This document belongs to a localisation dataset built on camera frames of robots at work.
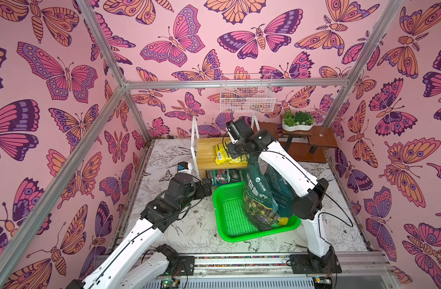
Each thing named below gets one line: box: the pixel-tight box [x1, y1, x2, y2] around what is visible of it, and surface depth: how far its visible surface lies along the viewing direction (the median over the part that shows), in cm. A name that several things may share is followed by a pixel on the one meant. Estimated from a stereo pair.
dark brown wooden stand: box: [259, 121, 338, 164], surface depth 108 cm
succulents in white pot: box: [281, 110, 317, 132], surface depth 91 cm
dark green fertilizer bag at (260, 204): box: [242, 161, 279, 231], surface depth 73 cm
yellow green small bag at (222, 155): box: [213, 139, 238, 165], surface depth 83 cm
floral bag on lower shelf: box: [206, 168, 248, 187], surface depth 92 cm
